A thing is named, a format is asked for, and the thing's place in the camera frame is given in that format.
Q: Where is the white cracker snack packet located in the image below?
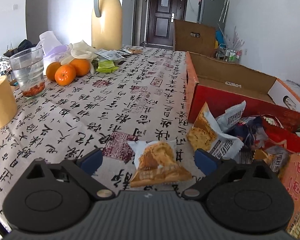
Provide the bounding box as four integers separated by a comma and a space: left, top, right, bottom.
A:
186, 103, 244, 159

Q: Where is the triangular brown snack packet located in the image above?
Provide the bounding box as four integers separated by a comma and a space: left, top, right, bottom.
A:
128, 140, 192, 187

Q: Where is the red snack bag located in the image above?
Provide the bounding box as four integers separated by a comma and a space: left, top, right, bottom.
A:
261, 116, 300, 154

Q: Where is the large orange snack bag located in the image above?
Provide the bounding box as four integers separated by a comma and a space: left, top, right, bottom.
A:
279, 154, 300, 239

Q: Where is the red cardboard box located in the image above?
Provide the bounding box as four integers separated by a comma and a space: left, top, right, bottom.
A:
185, 52, 300, 132

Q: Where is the calligraphy print tablecloth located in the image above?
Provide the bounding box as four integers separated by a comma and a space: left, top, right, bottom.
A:
0, 48, 204, 224

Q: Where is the front orange tangerine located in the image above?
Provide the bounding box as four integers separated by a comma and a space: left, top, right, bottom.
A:
55, 64, 76, 86

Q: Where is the orange tangerine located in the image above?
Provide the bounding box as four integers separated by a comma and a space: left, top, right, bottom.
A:
70, 59, 90, 76
46, 62, 61, 81
55, 64, 76, 86

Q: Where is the yellow cup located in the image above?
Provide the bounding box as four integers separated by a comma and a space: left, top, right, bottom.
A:
0, 75, 17, 129

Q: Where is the right orange tangerine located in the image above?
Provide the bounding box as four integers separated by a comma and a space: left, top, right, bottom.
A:
70, 59, 90, 76

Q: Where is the left orange tangerine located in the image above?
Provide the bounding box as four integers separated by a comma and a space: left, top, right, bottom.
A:
46, 62, 61, 81

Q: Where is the green snack packet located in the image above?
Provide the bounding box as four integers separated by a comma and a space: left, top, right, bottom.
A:
96, 60, 118, 73

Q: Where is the clear glass cup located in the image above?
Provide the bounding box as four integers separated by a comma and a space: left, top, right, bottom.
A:
10, 47, 45, 98

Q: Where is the white crumpled plastic bag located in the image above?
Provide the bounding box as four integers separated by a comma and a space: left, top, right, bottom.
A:
59, 40, 98, 74

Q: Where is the grey snack packets pile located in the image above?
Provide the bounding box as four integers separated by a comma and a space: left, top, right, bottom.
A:
95, 49, 142, 61

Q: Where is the wooden chair back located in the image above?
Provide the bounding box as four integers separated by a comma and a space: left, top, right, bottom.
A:
173, 20, 216, 57

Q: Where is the yellow thermos jug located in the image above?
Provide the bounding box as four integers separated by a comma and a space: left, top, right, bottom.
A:
91, 0, 122, 50

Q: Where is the grey refrigerator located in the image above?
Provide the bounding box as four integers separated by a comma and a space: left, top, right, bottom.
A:
197, 0, 230, 31

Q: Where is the dark brown entrance door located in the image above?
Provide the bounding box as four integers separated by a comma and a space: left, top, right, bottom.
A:
146, 0, 187, 47

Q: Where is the wire storage rack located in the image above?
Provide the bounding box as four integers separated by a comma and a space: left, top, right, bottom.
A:
216, 44, 242, 63

